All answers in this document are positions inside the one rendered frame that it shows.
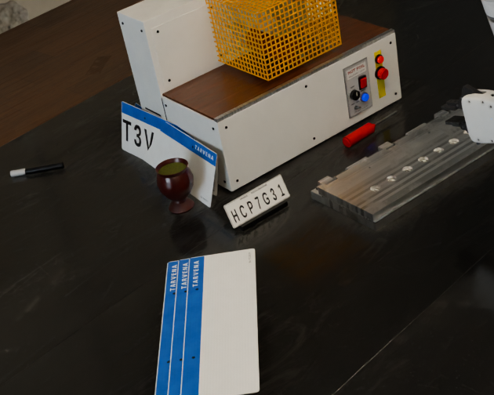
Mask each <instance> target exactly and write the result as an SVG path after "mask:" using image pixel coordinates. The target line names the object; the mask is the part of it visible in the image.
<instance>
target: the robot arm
mask: <svg viewBox="0 0 494 395"><path fill-rule="evenodd" d="M481 2H482V5H483V7H484V10H485V13H486V16H487V18H488V21H489V24H490V27H491V28H492V33H493V35H494V0H481ZM441 109H442V110H449V111H456V110H457V109H463V114H464V116H456V115H455V116H453V117H451V118H450V119H448V120H446V121H445V124H446V125H452V126H455V127H460V128H461V129H462V130H466V131H467V132H468V133H469V136H470V138H471V139H472V141H474V142H475V143H476V144H477V145H479V144H480V143H494V91H493V90H487V89H476V88H474V87H472V86H471V85H468V84H467V85H465V86H463V89H462V96H461V97H460V98H459V99H458V100H448V101H447V102H446V104H444V105H443V106H441Z"/></svg>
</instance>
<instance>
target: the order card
mask: <svg viewBox="0 0 494 395"><path fill-rule="evenodd" d="M289 197H290V194H289V192H288V190H287V187H286V185H285V183H284V181H283V178H282V176H281V175H278V176H275V177H274V178H273V179H270V180H268V181H267V182H265V183H263V184H261V185H260V186H258V187H256V188H255V189H253V190H251V191H249V192H248V193H246V194H243V195H242V196H241V197H238V198H236V199H235V200H233V201H231V202H229V203H228V204H226V205H224V206H223V207H224V209H225V211H226V213H227V216H228V218H229V220H230V221H231V225H232V227H233V228H236V227H238V226H240V225H242V224H243V223H245V222H247V221H249V220H250V219H252V218H254V217H255V216H258V215H259V214H260V213H262V212H264V211H266V210H268V209H269V208H271V207H273V206H275V205H276V204H278V203H280V202H281V201H284V200H285V199H286V198H289Z"/></svg>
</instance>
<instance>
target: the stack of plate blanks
mask: <svg viewBox="0 0 494 395"><path fill-rule="evenodd" d="M178 261H179V260H177V261H172V262H168V263H167V271H166V279H165V295H164V303H163V312H162V328H161V336H160V344H159V353H158V368H157V377H156V385H155V393H154V395H168V385H169V366H170V357H171V346H172V337H173V318H174V308H175V298H176V279H177V269H178Z"/></svg>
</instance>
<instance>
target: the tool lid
mask: <svg viewBox="0 0 494 395"><path fill-rule="evenodd" d="M455 115H456V116H464V114H463V110H461V109H457V110H456V111H451V113H450V114H447V115H446V116H444V117H442V116H440V117H438V118H436V119H434V120H433V121H431V122H429V123H427V124H426V123H423V124H422V125H419V126H417V127H416V128H414V129H413V130H411V131H409V132H407V133H406V135H407V136H405V137H403V138H402V139H400V140H398V141H397V142H395V145H394V146H393V147H391V148H390V149H388V150H387V149H383V150H381V151H379V152H378V153H376V154H374V155H373V156H371V157H369V158H367V157H364V158H362V159H361V160H359V161H357V162H355V163H354V164H352V165H350V166H348V167H347V168H346V171H345V172H343V173H341V174H339V175H338V176H336V180H334V181H332V182H331V183H329V184H328V185H326V184H322V185H321V186H319V187H318V193H319V194H320V195H322V196H324V197H326V198H328V199H330V200H332V201H334V202H336V203H338V204H340V205H342V206H344V207H346V208H348V209H350V210H352V211H354V212H356V213H358V214H359V215H361V216H364V217H365V218H367V219H370V220H372V221H375V220H377V219H378V218H379V217H381V216H383V215H385V214H387V213H388V212H389V211H391V210H393V209H394V208H396V207H398V206H399V205H401V204H402V203H404V202H406V201H407V200H408V199H410V198H412V197H414V196H416V195H417V194H418V193H420V192H422V191H423V190H425V189H427V188H428V187H430V186H431V185H433V184H435V183H436V182H437V181H439V180H441V179H443V178H445V177H446V176H447V175H449V174H451V173H452V172H454V171H456V170H457V169H459V168H460V167H462V166H464V165H465V164H466V163H468V162H470V161H472V160H474V159H475V158H476V157H478V156H480V155H481V154H483V153H485V152H486V151H487V150H489V149H491V148H493V147H494V143H480V144H479V145H477V144H476V143H475V142H474V141H472V139H471V138H470V136H469V135H467V134H465V133H467V131H466V130H462V129H461V128H460V127H455V126H452V125H446V124H445V121H446V120H448V119H450V118H451V117H453V116H455ZM452 141H456V142H458V143H450V142H452ZM436 150H442V152H440V153H436V152H435V151H436ZM420 160H427V161H425V162H421V161H420ZM405 169H411V171H408V172H405V171H404V170H405ZM389 179H396V180H394V181H388V180H389ZM374 188H379V190H377V191H372V190H371V189H374Z"/></svg>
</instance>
